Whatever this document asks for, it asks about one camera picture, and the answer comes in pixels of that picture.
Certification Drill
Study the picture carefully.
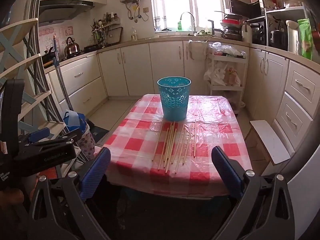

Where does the black microwave oven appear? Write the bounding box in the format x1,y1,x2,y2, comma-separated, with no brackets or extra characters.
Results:
250,22,267,46

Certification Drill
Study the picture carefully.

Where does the kitchen window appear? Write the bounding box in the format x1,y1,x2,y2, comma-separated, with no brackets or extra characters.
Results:
152,0,238,32

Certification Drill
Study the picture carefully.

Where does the pink wall poster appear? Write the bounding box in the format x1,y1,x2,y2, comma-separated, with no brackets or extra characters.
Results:
38,26,74,53

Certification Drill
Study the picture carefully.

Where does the blue detergent bag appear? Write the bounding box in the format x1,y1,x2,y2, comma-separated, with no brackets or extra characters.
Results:
62,111,87,133

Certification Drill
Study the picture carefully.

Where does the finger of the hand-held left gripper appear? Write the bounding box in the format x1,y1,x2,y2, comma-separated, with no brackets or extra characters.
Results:
30,130,83,147
19,127,50,144

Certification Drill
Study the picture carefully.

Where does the row of wooden chopsticks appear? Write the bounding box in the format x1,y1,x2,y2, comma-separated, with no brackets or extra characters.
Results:
152,120,198,173

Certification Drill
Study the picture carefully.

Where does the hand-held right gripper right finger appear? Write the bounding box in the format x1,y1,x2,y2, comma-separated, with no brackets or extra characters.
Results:
211,146,295,240

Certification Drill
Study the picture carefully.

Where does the white stool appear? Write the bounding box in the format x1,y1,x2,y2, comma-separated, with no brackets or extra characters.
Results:
249,120,292,165

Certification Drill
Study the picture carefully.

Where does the cream door base cabinet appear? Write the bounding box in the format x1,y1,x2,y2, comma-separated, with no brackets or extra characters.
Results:
97,41,213,97

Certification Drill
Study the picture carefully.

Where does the steel whistling kettle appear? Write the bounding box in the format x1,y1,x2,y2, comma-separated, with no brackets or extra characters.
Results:
64,37,81,57

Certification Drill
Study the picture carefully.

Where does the white trolley cart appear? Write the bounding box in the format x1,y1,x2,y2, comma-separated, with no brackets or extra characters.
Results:
206,52,250,112

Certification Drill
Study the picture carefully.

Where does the floral print bag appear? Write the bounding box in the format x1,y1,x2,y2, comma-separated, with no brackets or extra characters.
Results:
76,124,97,160

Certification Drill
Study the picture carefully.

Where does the range hood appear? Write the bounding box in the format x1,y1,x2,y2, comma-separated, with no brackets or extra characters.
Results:
39,0,96,24

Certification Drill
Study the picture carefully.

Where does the white electric kettle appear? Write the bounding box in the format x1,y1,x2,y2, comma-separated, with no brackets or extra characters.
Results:
285,20,301,55

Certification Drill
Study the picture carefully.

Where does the blue perforated plastic basket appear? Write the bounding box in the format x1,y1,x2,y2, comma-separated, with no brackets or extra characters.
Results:
157,77,192,121

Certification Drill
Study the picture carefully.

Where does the person's left hand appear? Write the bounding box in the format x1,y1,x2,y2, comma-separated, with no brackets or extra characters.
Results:
0,189,24,205

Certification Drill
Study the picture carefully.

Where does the green snack packet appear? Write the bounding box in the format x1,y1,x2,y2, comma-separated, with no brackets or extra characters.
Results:
297,18,314,61

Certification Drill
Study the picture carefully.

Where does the chrome sink faucet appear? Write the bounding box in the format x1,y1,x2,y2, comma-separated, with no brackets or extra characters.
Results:
180,12,197,37

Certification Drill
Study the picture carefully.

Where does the cream panelled base cabinet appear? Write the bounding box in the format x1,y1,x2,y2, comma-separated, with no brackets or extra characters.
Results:
249,47,320,157

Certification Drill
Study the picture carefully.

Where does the white plastic bag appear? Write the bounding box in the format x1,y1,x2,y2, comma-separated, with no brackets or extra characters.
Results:
204,62,241,87

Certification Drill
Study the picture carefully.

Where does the cream drawer cabinet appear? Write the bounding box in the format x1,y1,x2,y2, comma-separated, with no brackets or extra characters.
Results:
49,54,108,110

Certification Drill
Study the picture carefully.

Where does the black toaster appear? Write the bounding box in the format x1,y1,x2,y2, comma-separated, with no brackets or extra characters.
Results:
269,29,288,51

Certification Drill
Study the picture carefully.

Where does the folding wooden rack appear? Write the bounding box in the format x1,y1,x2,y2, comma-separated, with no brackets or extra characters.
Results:
0,17,66,140

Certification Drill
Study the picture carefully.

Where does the stack of pots and pans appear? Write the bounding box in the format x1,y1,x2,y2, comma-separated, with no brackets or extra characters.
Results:
214,10,245,41

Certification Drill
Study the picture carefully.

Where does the wall utensil rack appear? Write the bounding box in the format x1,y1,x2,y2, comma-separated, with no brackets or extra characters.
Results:
90,17,123,48

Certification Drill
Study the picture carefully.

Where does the red white checked tablecloth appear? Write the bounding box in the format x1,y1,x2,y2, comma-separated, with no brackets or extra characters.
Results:
96,94,253,197

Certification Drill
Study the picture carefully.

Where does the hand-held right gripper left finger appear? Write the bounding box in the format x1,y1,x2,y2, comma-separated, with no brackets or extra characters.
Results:
27,147,112,240

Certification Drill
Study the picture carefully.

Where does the white cutting board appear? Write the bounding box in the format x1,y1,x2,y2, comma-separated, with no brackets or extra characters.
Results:
241,23,253,43

